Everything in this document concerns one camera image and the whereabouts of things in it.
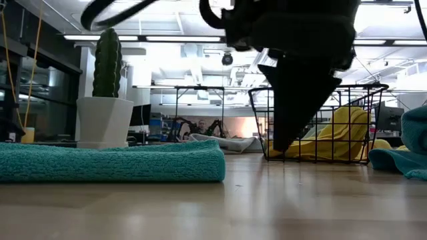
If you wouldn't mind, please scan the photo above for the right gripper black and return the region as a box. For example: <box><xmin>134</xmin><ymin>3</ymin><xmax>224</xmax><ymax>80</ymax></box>
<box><xmin>250</xmin><ymin>0</ymin><xmax>362</xmax><ymax>153</ymax></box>

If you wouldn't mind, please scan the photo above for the yellow microfiber towel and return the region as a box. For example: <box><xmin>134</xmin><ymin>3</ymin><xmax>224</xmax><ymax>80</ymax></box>
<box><xmin>356</xmin><ymin>137</ymin><xmax>410</xmax><ymax>161</ymax></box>
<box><xmin>266</xmin><ymin>105</ymin><xmax>372</xmax><ymax>161</ymax></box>

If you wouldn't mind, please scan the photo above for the black wire basket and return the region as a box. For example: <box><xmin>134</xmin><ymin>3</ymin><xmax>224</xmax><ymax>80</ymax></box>
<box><xmin>248</xmin><ymin>83</ymin><xmax>390</xmax><ymax>165</ymax></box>

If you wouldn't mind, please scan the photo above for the teal microfiber towel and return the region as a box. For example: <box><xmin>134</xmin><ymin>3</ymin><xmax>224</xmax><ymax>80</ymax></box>
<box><xmin>0</xmin><ymin>139</ymin><xmax>227</xmax><ymax>183</ymax></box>
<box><xmin>368</xmin><ymin>105</ymin><xmax>427</xmax><ymax>183</ymax></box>

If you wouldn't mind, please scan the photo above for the grey microfiber towel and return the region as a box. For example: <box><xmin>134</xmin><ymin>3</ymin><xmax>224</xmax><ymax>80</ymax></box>
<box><xmin>188</xmin><ymin>133</ymin><xmax>265</xmax><ymax>155</ymax></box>

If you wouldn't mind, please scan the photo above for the dark computer monitor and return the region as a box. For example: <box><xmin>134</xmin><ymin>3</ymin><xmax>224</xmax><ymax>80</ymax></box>
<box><xmin>129</xmin><ymin>103</ymin><xmax>152</xmax><ymax>127</ymax></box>
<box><xmin>373</xmin><ymin>101</ymin><xmax>406</xmax><ymax>133</ymax></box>

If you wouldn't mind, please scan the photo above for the person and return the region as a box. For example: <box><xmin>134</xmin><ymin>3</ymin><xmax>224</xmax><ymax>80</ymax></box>
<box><xmin>195</xmin><ymin>119</ymin><xmax>210</xmax><ymax>135</ymax></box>

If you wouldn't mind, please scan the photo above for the long ceiling light strip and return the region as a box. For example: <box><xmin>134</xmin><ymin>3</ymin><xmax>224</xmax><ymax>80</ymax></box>
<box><xmin>62</xmin><ymin>33</ymin><xmax>427</xmax><ymax>47</ymax></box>

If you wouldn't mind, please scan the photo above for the white faceted plant pot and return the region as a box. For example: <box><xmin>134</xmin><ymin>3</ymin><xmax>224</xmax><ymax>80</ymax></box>
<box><xmin>75</xmin><ymin>96</ymin><xmax>135</xmax><ymax>150</ymax></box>

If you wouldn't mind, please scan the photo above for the green cactus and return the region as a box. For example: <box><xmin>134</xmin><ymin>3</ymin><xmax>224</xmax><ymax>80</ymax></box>
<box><xmin>92</xmin><ymin>27</ymin><xmax>123</xmax><ymax>99</ymax></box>

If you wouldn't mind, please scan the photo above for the yellowish cup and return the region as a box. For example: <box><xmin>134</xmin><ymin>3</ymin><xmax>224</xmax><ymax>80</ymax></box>
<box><xmin>21</xmin><ymin>127</ymin><xmax>35</xmax><ymax>144</ymax></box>

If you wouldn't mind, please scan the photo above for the black metal frame stand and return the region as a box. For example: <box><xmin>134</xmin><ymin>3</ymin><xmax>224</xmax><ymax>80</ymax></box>
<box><xmin>173</xmin><ymin>85</ymin><xmax>228</xmax><ymax>133</ymax></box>

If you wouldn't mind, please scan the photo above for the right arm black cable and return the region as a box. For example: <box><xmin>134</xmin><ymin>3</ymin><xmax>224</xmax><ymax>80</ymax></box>
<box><xmin>80</xmin><ymin>0</ymin><xmax>231</xmax><ymax>33</ymax></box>

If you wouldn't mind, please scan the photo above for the yellow cable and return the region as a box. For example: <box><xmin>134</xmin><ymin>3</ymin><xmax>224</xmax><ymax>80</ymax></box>
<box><xmin>0</xmin><ymin>1</ymin><xmax>43</xmax><ymax>129</ymax></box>

